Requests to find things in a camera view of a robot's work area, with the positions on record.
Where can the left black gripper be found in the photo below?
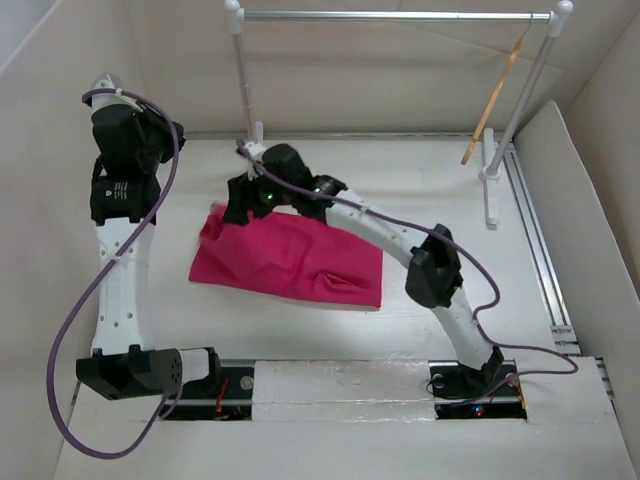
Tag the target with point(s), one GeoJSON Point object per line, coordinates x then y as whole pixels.
{"type": "Point", "coordinates": [150, 117]}

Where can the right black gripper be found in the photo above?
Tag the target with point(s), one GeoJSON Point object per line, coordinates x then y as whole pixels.
{"type": "Point", "coordinates": [243, 196]}

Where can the pink trousers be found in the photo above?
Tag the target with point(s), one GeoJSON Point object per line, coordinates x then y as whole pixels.
{"type": "Point", "coordinates": [288, 256]}

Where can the wooden clothes hanger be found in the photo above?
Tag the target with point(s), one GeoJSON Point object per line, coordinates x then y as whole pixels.
{"type": "Point", "coordinates": [515, 52]}

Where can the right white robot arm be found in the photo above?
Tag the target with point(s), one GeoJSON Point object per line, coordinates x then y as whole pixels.
{"type": "Point", "coordinates": [277, 176]}

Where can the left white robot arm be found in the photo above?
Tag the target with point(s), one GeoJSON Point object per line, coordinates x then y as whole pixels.
{"type": "Point", "coordinates": [124, 362]}

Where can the white foam block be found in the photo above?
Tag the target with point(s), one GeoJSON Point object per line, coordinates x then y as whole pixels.
{"type": "Point", "coordinates": [367, 391]}

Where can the white clothes rack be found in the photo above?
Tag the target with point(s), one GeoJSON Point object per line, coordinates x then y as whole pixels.
{"type": "Point", "coordinates": [492, 152]}

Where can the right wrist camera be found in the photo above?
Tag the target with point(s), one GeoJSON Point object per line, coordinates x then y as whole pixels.
{"type": "Point", "coordinates": [252, 152]}

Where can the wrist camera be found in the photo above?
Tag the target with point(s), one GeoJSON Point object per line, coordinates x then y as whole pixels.
{"type": "Point", "coordinates": [252, 152]}
{"type": "Point", "coordinates": [107, 81]}

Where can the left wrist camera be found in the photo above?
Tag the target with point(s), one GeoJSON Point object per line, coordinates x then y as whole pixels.
{"type": "Point", "coordinates": [107, 81]}

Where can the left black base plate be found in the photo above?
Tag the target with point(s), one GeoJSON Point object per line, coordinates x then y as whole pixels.
{"type": "Point", "coordinates": [231, 400]}

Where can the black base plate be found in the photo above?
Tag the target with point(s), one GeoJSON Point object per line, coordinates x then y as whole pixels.
{"type": "Point", "coordinates": [231, 400]}
{"type": "Point", "coordinates": [454, 399]}

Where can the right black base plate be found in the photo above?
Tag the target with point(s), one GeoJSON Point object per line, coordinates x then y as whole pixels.
{"type": "Point", "coordinates": [454, 399]}

